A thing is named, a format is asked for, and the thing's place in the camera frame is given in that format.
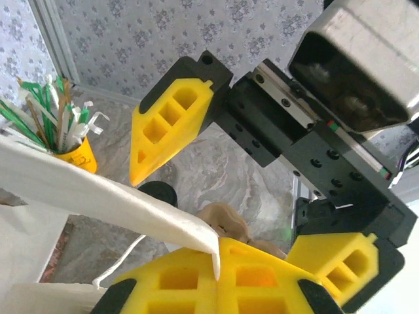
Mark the aluminium frame post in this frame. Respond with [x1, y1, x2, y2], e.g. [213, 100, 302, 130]
[27, 0, 82, 88]

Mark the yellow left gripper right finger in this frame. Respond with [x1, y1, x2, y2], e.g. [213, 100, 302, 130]
[217, 237, 345, 314]

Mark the bent white wrapped straw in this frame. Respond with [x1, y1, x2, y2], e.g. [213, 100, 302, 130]
[86, 110, 111, 135]

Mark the brown pulp cup carrier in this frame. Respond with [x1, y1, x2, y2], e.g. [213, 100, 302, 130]
[196, 201, 288, 261]

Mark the yellow straw holder cup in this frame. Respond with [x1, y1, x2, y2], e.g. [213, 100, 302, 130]
[54, 135, 98, 174]

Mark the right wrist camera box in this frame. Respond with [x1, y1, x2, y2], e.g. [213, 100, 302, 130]
[287, 0, 419, 135]

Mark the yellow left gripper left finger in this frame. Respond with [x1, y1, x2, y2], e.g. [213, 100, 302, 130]
[90, 247, 219, 314]

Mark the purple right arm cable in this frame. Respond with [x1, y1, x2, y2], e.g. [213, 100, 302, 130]
[394, 135, 419, 186]

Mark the white printed paper bag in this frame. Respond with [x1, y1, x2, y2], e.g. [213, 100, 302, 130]
[0, 135, 221, 314]

